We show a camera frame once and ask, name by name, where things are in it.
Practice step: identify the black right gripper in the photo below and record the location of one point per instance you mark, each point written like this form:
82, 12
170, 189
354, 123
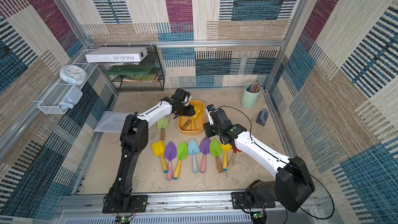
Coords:
210, 129

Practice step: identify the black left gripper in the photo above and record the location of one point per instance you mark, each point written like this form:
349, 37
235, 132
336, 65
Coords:
190, 112

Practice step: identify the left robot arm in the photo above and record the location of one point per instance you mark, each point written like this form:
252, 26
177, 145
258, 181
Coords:
134, 139

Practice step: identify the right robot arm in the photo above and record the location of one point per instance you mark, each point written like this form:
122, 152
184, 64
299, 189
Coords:
293, 183

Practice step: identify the yellow plastic storage box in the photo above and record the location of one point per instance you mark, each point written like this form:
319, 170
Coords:
199, 122

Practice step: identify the light blue shovel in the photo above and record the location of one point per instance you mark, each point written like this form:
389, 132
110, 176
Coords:
193, 149

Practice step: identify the white folio box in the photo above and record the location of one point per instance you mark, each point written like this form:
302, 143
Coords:
117, 54

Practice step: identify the mint green pencil cup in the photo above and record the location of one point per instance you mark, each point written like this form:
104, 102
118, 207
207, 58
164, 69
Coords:
249, 97

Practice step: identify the colourful picture book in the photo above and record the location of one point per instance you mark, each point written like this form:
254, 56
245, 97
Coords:
140, 78

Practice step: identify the coloured pencils in cup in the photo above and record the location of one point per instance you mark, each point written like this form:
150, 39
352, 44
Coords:
254, 87

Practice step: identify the green book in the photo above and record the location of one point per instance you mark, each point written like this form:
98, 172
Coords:
126, 70

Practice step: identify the light blue cloth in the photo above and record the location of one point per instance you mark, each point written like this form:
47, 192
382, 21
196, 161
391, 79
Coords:
72, 97

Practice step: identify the white round clock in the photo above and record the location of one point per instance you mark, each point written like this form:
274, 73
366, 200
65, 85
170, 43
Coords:
73, 74

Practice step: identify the yellow square shovel yellow handle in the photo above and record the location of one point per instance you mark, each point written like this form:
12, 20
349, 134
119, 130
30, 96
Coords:
225, 148

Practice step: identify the green pointed shovel wooden handle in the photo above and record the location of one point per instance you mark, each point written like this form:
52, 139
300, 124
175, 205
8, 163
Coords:
215, 150

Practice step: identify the red shovel wooden handle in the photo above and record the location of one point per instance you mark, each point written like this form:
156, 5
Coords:
231, 162

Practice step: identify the green shovel orange handle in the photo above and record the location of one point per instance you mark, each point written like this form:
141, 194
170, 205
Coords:
182, 153

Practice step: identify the purple pointed shovel pink handle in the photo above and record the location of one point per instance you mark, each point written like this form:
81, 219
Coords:
170, 154

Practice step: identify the yellow shovel blue-tipped handle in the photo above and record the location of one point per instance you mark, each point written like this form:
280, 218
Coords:
158, 149

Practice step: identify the black wire mesh shelf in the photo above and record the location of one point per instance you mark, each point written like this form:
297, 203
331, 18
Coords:
152, 59

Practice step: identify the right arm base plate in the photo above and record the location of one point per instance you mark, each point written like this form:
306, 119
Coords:
242, 200

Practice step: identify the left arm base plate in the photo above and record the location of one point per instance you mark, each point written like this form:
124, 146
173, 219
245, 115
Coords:
126, 204

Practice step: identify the white wire basket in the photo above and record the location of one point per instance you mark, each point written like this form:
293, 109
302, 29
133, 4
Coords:
50, 104

